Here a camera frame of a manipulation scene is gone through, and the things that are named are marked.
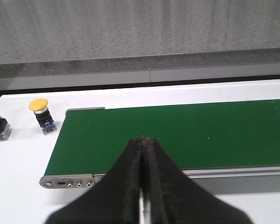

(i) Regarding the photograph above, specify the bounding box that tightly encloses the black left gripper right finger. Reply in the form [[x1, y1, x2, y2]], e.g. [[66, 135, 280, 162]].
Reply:
[[141, 137, 252, 224]]

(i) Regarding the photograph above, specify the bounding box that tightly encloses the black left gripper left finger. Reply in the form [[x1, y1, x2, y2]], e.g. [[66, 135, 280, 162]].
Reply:
[[46, 139, 142, 224]]

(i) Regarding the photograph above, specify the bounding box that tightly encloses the metal conveyor left end cap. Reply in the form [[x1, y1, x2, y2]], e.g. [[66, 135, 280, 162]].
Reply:
[[39, 107, 105, 189]]

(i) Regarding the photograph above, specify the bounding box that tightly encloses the green conveyor belt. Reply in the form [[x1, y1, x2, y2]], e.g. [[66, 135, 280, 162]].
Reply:
[[45, 99, 280, 175]]

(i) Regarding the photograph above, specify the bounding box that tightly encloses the grey stone counter ledge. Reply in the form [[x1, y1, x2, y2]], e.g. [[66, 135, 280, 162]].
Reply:
[[0, 0, 280, 78]]

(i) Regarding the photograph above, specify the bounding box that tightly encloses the aluminium conveyor side rail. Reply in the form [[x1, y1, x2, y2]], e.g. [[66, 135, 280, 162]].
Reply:
[[93, 165, 280, 179]]

